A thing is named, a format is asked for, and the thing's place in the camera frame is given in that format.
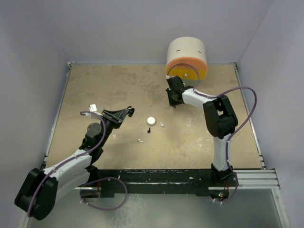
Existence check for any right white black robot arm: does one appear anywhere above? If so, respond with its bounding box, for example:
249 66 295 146
166 76 238 186

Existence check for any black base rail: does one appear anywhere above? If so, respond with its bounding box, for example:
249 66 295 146
71 163 239 199

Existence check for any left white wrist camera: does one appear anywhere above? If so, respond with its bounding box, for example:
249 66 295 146
89 104 97 118

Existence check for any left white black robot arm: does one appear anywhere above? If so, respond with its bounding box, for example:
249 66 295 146
14 106 135 220

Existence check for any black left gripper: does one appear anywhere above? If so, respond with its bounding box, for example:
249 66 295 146
98 108 128 146

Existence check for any white round earbud case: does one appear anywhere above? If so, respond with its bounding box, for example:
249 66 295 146
147 116 156 126

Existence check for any black round earbud case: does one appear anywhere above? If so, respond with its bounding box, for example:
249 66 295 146
128 108 135 117

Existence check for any white round drawer cabinet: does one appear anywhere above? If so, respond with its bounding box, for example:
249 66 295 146
165 37 208 86

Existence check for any aluminium frame rail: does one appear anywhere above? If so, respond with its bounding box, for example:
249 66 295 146
234 63 282 190

